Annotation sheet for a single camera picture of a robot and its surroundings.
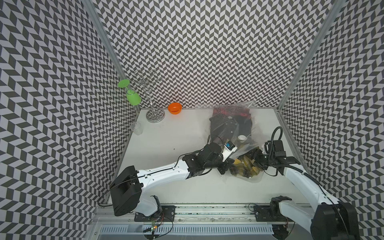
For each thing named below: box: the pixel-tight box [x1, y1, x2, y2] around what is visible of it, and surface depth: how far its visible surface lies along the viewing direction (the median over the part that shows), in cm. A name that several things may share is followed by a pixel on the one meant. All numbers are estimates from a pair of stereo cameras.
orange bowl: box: [168, 102, 183, 115], surface depth 118 cm
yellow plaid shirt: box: [229, 154, 263, 178], surface depth 83 cm
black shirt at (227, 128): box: [209, 115, 252, 143], surface depth 98 cm
